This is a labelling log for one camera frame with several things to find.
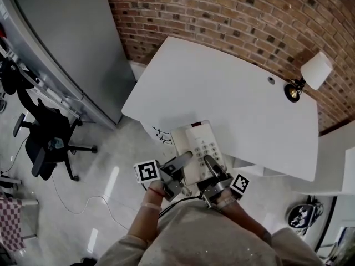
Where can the white desk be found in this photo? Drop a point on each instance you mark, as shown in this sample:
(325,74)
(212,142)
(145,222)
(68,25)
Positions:
(222,98)

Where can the pink checked cloth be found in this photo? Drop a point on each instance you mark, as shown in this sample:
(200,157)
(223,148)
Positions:
(11,223)

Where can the white shade brass lamp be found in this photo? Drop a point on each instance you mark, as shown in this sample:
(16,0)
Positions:
(316,69)

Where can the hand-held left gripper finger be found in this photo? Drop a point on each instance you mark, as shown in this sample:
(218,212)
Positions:
(184,159)

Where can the black chair backrest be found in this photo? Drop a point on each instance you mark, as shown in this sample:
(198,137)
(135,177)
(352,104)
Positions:
(11,76)

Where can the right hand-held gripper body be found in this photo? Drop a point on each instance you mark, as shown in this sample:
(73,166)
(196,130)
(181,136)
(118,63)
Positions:
(219,186)

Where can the person's right forearm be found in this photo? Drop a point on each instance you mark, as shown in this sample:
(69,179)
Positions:
(244,217)

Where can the person's left forearm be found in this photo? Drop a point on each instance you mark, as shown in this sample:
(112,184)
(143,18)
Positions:
(145,220)

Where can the black office chair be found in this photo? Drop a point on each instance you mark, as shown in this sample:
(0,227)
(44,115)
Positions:
(47,140)

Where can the white patterned wristband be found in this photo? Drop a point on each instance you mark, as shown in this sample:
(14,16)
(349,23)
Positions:
(227,201)

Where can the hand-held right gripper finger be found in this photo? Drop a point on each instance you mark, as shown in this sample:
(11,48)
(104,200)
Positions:
(212,165)

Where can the grey table leg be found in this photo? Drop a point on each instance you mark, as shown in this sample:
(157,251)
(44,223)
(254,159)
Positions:
(19,202)

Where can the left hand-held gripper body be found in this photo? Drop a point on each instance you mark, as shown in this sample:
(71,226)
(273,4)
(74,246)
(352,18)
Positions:
(172,180)

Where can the white side cabinet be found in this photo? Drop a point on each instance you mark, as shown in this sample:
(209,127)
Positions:
(332,162)

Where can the white desk telephone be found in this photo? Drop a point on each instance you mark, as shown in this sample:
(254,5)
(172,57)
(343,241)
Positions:
(199,140)

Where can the teal item on chair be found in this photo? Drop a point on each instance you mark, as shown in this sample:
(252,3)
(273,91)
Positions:
(56,143)

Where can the person's beige sweater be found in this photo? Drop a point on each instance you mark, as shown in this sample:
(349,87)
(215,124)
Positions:
(210,240)

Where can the grey cabinet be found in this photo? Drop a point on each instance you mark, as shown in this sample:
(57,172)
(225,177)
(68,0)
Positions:
(69,46)

